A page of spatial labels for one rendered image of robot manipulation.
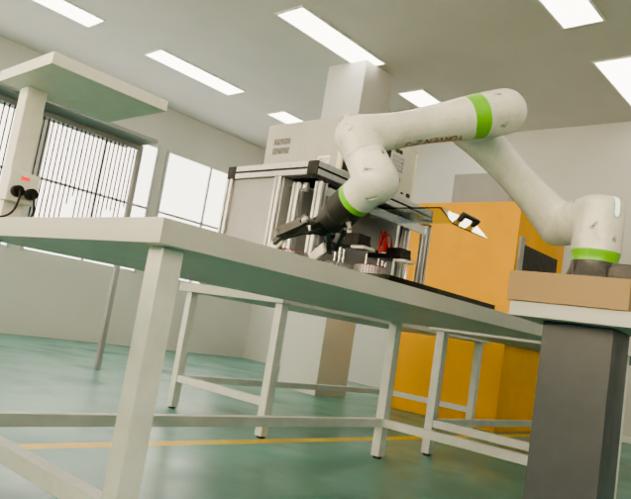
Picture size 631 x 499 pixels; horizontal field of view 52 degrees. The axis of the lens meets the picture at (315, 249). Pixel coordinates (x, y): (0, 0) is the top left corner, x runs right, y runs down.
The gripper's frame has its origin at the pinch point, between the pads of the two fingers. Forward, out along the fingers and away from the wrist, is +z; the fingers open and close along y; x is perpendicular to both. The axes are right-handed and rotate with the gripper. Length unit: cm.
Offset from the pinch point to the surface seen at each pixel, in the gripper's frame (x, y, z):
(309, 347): 147, 277, 325
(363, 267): 7.9, 35.5, 9.0
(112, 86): 54, -44, 14
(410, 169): 56, 69, 5
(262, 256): -17.8, -24.8, -19.1
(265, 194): 41, 14, 25
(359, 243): 18.1, 37.2, 9.8
